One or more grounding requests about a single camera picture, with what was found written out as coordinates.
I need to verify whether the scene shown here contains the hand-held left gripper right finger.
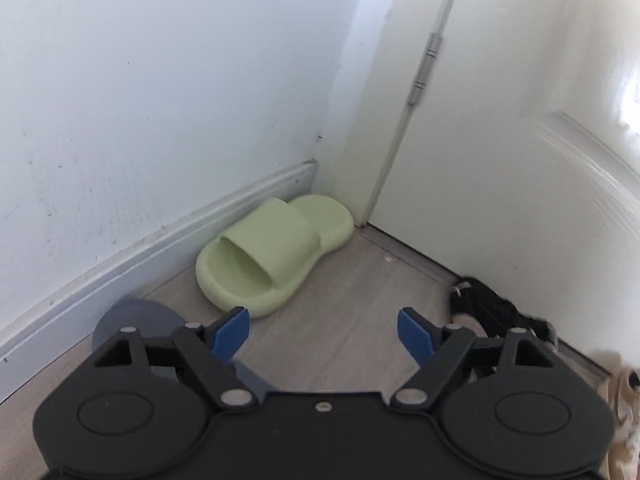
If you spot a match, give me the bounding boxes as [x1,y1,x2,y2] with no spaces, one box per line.
[390,306,556,411]

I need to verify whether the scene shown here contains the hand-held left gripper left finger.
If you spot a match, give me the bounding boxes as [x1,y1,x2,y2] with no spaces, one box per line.
[92,306,259,411]

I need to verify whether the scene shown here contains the black suede sneaker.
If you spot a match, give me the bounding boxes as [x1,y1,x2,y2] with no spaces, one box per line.
[448,275,560,358]

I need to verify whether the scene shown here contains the grey foam slide sandal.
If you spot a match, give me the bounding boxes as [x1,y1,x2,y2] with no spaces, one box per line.
[92,299,277,397]

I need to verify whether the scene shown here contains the green foam slide sandal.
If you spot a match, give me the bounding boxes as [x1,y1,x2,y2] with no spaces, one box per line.
[195,194,355,319]

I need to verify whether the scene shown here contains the beige sneaker white laces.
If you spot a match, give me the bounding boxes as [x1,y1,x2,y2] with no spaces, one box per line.
[596,350,640,480]

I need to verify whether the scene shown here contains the white panel door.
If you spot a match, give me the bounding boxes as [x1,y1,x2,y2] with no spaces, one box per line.
[367,0,640,376]

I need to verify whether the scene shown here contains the metal door hinge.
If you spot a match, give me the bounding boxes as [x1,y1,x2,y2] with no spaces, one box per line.
[408,33,444,107]

